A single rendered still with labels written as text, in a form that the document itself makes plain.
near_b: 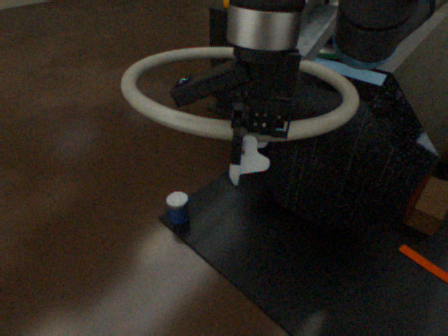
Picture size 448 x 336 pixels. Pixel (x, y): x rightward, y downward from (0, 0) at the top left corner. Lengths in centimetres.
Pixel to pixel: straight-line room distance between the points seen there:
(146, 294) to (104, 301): 16
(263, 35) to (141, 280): 120
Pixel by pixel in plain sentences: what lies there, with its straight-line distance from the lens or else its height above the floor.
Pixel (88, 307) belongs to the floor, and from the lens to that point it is 142.
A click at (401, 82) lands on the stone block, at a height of 77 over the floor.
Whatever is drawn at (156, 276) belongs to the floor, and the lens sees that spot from 141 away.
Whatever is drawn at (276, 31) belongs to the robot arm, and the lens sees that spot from 37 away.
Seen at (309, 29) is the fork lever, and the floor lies 92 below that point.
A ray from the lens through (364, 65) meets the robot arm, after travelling 50.
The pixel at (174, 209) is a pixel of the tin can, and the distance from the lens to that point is 146.
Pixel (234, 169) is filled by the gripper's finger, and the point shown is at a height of 89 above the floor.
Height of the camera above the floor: 118
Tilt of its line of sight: 39 degrees down
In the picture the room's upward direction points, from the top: straight up
